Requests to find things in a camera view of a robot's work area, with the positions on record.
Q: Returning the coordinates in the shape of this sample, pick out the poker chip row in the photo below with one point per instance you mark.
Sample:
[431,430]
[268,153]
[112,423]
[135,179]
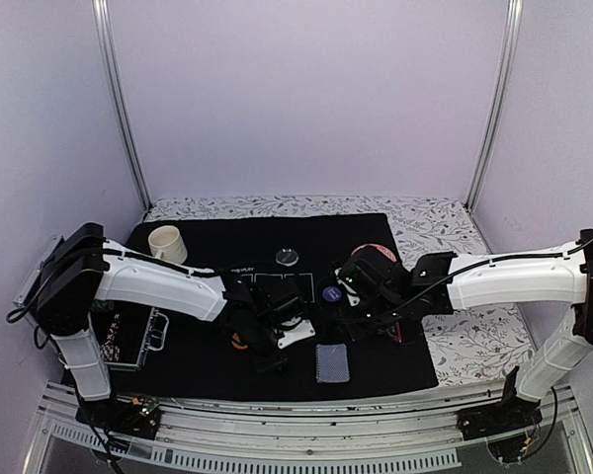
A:
[111,354]
[102,306]

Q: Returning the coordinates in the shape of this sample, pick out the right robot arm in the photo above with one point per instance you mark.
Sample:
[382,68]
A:
[563,273]

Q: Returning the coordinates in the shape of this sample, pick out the orange big blind button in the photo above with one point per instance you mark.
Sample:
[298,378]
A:
[237,343]

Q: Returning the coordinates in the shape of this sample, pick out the cream ceramic mug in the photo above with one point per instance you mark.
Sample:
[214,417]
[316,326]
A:
[166,244]

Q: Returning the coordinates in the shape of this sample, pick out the floral patterned tablecloth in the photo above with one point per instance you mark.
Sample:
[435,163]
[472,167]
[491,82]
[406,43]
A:
[478,345]

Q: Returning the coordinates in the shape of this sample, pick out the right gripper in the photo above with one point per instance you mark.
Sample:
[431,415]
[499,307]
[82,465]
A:
[344,306]

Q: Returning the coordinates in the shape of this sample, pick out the aluminium poker chip case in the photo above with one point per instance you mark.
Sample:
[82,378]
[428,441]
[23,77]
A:
[136,329]

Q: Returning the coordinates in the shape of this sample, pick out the right aluminium frame post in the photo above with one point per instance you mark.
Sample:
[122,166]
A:
[505,66]

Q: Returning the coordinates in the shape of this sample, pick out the purple small blind button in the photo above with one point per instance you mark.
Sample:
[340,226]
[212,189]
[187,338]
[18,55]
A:
[331,294]

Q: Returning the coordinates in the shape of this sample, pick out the red patterned bowl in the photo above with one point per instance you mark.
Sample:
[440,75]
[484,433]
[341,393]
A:
[388,253]

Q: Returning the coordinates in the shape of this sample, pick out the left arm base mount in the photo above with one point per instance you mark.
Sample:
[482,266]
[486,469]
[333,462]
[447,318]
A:
[138,417]

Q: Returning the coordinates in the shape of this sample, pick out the triangular all in button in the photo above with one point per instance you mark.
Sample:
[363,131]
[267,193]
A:
[394,333]

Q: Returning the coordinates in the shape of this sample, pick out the blue playing card deck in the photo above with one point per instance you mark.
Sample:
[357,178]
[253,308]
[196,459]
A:
[332,364]

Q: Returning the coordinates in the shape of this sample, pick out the left aluminium frame post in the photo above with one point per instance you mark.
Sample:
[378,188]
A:
[104,31]

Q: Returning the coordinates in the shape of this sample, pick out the upper poker chip row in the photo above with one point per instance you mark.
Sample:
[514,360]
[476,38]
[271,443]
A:
[102,306]

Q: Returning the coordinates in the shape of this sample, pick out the black round dealer button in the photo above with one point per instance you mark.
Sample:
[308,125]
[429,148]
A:
[286,257]

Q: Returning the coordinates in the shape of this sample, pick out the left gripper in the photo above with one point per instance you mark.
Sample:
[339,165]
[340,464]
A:
[270,366]

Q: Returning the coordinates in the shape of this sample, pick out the lower poker chip row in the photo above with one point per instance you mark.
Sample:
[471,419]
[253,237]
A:
[111,354]

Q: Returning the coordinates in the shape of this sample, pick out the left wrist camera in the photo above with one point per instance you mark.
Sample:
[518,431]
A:
[302,331]

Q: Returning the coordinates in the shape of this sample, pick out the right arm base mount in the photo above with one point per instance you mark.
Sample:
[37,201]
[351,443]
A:
[510,413]

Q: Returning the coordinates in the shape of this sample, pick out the aluminium frame post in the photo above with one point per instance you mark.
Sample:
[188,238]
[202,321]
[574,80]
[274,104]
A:
[104,31]
[505,66]

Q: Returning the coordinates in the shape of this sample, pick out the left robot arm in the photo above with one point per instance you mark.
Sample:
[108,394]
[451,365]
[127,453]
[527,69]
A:
[87,266]

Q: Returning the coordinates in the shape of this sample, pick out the black poker felt mat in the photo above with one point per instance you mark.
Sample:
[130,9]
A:
[199,361]

